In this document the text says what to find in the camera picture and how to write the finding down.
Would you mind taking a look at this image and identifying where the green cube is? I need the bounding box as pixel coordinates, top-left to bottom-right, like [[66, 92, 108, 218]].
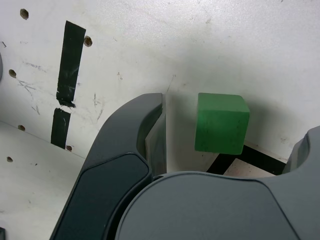
[[194, 92, 251, 155]]

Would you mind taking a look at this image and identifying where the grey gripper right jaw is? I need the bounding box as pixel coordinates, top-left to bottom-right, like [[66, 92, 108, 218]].
[[114, 124, 320, 240]]

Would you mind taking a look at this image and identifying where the black tape strip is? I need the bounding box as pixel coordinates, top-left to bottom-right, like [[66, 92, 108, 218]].
[[50, 20, 87, 150]]

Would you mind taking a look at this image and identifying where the black tape square outline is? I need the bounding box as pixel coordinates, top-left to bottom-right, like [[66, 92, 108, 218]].
[[206, 143, 288, 176]]

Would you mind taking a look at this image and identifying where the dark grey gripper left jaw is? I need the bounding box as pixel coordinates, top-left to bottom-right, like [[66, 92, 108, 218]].
[[49, 92, 167, 240]]

